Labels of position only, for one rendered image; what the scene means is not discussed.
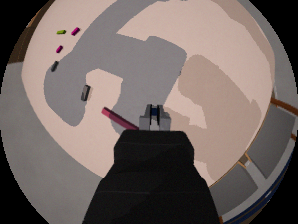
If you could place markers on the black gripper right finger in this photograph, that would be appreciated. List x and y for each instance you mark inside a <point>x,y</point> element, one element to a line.
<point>163,121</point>

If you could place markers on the magenta rod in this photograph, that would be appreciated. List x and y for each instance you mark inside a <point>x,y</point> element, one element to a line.
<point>75,31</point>
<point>59,49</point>

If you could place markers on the grey rod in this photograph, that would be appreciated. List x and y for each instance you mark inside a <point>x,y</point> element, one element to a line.
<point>85,92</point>
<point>54,66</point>

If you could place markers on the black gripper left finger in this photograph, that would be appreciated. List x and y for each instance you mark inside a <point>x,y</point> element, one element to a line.
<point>145,121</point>

